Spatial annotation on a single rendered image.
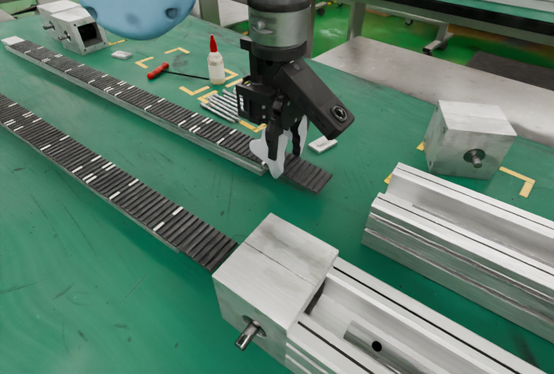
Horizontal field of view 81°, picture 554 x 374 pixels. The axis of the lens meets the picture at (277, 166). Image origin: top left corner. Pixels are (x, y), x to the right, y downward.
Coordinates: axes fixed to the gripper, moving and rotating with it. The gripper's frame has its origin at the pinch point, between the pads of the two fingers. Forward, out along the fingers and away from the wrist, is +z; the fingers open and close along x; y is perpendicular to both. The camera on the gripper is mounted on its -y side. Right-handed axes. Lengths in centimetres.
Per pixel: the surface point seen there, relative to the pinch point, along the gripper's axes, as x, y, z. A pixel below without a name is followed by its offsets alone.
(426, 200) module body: -2.1, -21.0, -2.5
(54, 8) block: -12, 93, -6
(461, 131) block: -16.4, -21.1, -5.7
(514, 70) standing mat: -274, -34, 81
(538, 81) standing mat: -264, -52, 81
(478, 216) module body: -2.1, -27.1, -3.5
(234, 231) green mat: 13.9, 0.3, 3.4
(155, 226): 21.1, 8.0, 0.1
